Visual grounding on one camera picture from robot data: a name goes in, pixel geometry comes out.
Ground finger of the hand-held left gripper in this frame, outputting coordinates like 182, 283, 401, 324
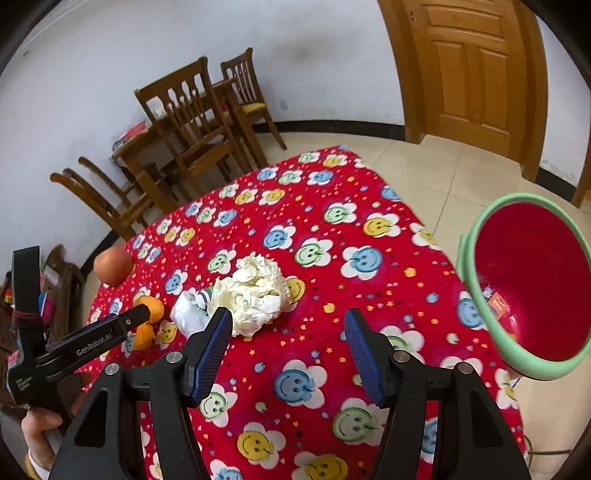
13, 247, 47, 365
46, 308, 151, 376

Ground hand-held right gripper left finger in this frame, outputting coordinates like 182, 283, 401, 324
48, 307, 233, 480

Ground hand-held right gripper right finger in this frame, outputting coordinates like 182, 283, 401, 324
344, 308, 532, 480

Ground cream paper ball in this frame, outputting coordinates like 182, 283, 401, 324
209, 253, 293, 337

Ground orange cardboard box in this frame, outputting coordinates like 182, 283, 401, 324
482, 285, 509, 320

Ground red basin with green rim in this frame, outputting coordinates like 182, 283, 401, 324
458, 192, 591, 382

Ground person's left forearm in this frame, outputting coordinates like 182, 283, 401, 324
22, 450, 52, 480

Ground person's left hand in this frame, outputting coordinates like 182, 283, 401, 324
20, 396, 89, 462

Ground dark wooden chair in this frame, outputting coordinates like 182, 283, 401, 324
44, 244, 88, 344

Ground white plastic wrapper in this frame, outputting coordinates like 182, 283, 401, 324
170, 288, 218, 339

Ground orange tangerine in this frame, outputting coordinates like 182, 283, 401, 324
133, 295, 165, 325
132, 322, 156, 352

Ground red apple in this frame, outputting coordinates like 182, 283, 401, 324
93, 247, 135, 287

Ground red smiley flower tablecloth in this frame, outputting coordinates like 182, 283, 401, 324
81, 145, 530, 480

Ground curved back wooden chair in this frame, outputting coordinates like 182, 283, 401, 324
78, 156, 151, 217
50, 168, 141, 241

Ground wooden dining table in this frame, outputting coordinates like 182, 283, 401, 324
111, 78, 241, 215

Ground red items on dining table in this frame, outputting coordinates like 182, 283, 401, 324
115, 121, 149, 145

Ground large wooden chair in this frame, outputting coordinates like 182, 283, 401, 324
134, 56, 259, 185

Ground wooden chair with yellow cushion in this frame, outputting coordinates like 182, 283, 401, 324
220, 47, 288, 153

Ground wooden door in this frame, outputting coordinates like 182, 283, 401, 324
378, 0, 550, 183

